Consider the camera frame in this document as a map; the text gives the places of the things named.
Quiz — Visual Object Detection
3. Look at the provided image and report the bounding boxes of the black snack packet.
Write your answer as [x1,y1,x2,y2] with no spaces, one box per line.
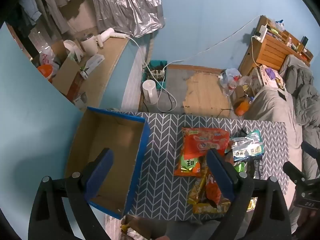
[252,159,263,180]

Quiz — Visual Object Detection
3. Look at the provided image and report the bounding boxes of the silver teal snack packet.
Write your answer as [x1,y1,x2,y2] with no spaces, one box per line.
[229,130,265,162]

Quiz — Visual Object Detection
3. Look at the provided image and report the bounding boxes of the large red snack bag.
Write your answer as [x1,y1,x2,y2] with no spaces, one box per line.
[174,127,230,177]

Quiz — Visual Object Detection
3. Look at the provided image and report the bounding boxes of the clear plastic bag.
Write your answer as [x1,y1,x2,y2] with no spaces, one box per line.
[220,67,253,95]

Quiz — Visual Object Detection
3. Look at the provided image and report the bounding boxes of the white electric kettle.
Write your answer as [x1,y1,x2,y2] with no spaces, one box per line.
[142,79,158,108]

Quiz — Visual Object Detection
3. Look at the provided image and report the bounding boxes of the grey duvet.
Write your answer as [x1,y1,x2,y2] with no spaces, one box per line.
[279,55,320,135]

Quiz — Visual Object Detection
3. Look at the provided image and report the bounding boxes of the small white desk fan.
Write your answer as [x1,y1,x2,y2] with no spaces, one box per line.
[64,40,84,63]

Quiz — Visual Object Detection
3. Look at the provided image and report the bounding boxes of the brown cardboard box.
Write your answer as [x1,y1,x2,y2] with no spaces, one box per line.
[52,57,84,96]

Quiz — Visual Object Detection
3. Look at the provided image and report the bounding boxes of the grey bed sheet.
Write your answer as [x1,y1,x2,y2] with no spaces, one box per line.
[244,85,320,230]

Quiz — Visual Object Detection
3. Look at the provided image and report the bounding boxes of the orange bowl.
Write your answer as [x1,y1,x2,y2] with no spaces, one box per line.
[37,64,53,81]

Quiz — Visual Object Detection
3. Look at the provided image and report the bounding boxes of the white hair dryer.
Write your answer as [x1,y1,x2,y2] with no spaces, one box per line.
[97,28,130,48]

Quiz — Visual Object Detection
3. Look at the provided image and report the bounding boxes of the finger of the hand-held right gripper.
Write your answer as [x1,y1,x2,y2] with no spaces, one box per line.
[283,161,310,183]
[301,141,320,159]

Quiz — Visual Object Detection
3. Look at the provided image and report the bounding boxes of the orange cracker snack bag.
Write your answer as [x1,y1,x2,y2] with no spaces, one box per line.
[192,197,232,215]

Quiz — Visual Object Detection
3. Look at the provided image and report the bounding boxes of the orange drink bottle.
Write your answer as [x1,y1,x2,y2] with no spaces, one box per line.
[235,97,252,117]

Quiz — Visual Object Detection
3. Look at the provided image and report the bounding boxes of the white plastic bag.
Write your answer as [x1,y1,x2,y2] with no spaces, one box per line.
[39,47,60,70]

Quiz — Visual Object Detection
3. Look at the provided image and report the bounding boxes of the flat white carton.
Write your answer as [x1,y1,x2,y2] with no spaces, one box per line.
[80,54,105,74]

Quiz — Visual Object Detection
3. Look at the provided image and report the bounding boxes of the white wall charger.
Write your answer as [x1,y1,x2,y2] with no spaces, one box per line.
[255,25,268,43]

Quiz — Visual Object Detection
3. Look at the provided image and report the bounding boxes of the green bean snack bag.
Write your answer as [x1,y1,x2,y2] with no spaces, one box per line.
[234,162,248,173]

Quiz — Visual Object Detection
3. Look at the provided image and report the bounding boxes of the small brown carton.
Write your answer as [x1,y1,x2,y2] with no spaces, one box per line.
[232,85,248,105]

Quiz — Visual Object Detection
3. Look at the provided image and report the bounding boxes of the orange red snack bag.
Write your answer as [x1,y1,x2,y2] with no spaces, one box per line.
[204,167,224,205]

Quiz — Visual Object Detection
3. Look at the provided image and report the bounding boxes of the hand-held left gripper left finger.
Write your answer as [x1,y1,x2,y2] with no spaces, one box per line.
[28,148,114,240]

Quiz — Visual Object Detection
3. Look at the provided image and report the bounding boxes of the long white cable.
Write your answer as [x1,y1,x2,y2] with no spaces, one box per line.
[164,15,265,67]

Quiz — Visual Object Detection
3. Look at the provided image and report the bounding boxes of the silver foil curtain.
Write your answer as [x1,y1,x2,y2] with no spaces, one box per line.
[89,0,165,38]

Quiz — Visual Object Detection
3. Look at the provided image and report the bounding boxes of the pink white box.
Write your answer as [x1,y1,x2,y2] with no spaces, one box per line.
[257,65,278,86]

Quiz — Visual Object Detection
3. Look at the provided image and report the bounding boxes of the small white grey box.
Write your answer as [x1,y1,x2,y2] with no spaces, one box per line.
[72,92,88,106]

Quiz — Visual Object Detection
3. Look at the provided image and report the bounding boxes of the white power strip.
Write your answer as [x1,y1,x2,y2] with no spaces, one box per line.
[147,69,165,80]

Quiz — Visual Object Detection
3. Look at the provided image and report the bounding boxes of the black floor cable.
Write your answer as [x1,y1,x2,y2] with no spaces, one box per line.
[156,90,177,113]

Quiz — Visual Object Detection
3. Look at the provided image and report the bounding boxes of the teal storage box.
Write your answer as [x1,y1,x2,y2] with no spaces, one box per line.
[141,60,167,90]

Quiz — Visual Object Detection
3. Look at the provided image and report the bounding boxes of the yellow green snack packet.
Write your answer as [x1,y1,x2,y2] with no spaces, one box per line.
[247,197,258,212]

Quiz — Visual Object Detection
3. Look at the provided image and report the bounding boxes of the white round cup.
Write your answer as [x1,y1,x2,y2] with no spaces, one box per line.
[80,35,98,55]

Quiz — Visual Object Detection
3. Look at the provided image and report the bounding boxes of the wooden headboard shelf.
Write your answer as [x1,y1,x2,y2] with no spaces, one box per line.
[237,15,314,77]

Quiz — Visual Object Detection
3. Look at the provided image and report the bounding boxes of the blue cardboard box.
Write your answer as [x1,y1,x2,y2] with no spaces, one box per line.
[64,107,151,219]

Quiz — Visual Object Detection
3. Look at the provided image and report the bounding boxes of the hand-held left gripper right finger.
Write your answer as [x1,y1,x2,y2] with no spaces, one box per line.
[205,148,292,240]

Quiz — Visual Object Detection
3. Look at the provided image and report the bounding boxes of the hanging clothes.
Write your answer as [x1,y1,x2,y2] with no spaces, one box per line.
[5,0,90,37]

